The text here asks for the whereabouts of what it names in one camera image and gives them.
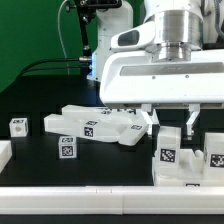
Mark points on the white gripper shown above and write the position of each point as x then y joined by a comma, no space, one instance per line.
157,67

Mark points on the white chair back frame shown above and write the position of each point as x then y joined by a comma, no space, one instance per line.
125,133

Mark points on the white chair seat block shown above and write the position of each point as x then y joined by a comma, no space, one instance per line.
190,172

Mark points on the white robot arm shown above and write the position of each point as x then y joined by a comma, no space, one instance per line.
203,20

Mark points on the white flat chair panel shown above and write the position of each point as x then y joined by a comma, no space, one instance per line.
129,115

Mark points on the small white tagged cube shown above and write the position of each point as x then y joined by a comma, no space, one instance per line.
67,147

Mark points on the white left border block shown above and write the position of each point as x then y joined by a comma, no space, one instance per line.
5,153

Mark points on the white front border rail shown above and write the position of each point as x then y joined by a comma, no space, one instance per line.
111,200

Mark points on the black camera stand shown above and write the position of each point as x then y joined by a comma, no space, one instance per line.
86,10

